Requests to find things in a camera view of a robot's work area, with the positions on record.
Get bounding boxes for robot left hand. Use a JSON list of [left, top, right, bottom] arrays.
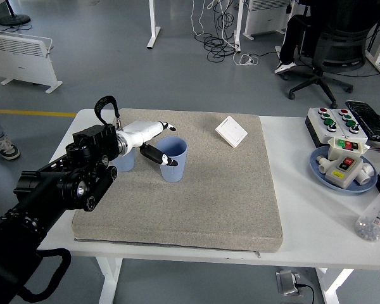
[[122, 120, 179, 168]]

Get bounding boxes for blue ribbed plastic cup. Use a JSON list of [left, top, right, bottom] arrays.
[[155, 136, 189, 183], [112, 147, 136, 174]]

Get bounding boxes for white push-button control box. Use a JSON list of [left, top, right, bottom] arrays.
[[330, 108, 369, 145], [305, 107, 352, 149]]

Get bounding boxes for grey-brown mat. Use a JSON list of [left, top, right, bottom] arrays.
[[71, 108, 284, 259]]

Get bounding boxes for white desk leg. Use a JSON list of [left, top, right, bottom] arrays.
[[232, 0, 245, 53], [146, 0, 162, 50]]

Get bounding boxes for person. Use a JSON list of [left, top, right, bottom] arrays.
[[0, 99, 21, 161], [274, 0, 333, 75]]

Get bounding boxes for white panel heater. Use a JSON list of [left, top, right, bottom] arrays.
[[0, 30, 63, 94], [242, 0, 293, 41]]

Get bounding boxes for white table leg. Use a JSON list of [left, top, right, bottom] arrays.
[[96, 256, 124, 304], [315, 268, 355, 304]]

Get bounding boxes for black fan stand base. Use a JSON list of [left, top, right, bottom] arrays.
[[0, 0, 32, 26]]

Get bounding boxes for white pipe fitting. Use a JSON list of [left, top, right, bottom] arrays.
[[315, 155, 333, 175], [354, 163, 376, 186]]

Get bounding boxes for silver foot pedal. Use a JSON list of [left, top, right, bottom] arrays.
[[275, 269, 305, 297]]

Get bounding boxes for black office chair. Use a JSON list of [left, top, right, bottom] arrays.
[[283, 0, 380, 108]]

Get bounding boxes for blue plate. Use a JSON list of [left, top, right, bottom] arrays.
[[309, 146, 379, 194]]

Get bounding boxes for black wrapped flat object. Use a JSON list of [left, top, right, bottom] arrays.
[[345, 99, 380, 143]]

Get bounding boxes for clear red-capped bead bottle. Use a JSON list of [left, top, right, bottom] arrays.
[[354, 184, 380, 242]]

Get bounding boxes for white wall switch plate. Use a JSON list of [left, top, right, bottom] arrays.
[[215, 115, 248, 148]]

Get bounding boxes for black floor cables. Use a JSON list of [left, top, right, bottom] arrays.
[[202, 0, 241, 63]]

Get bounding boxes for white floor cable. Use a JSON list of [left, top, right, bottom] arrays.
[[189, 0, 241, 51]]

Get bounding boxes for white red-green switch box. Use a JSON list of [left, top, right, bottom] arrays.
[[327, 137, 369, 163]]

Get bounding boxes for beige red rocker switch box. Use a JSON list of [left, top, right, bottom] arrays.
[[324, 154, 364, 191]]

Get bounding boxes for black pedal cable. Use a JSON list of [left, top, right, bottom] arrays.
[[297, 282, 316, 304]]

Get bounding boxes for white desk frame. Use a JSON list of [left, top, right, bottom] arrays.
[[365, 0, 380, 80]]

